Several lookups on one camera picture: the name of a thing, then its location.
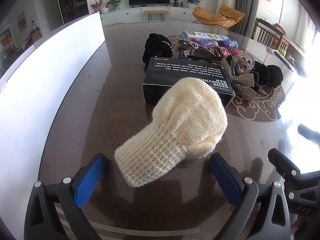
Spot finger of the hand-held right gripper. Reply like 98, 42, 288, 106
297, 124, 320, 143
267, 148, 302, 180

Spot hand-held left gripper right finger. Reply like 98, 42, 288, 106
209, 152, 292, 240

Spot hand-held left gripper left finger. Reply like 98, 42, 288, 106
24, 152, 107, 240

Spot cream knitted glove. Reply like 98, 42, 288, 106
114, 77, 228, 188

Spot rhinestone bow hair clip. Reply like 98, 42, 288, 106
220, 59, 258, 102

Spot white cardboard box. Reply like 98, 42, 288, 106
0, 11, 112, 230

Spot clear glasses with brown cord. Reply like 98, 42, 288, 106
230, 54, 255, 77

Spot black printed box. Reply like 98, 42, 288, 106
142, 56, 235, 109

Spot brown rhinestone claw clip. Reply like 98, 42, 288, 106
180, 47, 223, 62

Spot purple toy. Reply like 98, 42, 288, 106
197, 39, 240, 51

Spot black scrunchie with white trim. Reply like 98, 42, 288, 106
142, 33, 173, 65

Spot brown patterned glass desktop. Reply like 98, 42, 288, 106
37, 21, 320, 240

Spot dark wooden chair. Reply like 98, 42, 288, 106
255, 18, 284, 49

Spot grey curtain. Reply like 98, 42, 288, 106
235, 0, 262, 39

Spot blue white toothpaste box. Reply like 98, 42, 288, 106
182, 31, 230, 43

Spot orange lounge chair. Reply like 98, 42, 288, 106
192, 4, 246, 29

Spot white television cabinet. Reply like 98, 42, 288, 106
100, 5, 200, 27

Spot red flowers in vase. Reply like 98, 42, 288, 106
90, 0, 104, 13

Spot green potted plant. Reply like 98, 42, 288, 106
106, 0, 124, 11

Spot dark glass display cabinet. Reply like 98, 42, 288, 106
55, 0, 89, 24

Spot wooden bench with hairpin legs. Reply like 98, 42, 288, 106
143, 10, 170, 21

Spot framed wall painting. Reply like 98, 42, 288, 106
17, 11, 27, 32

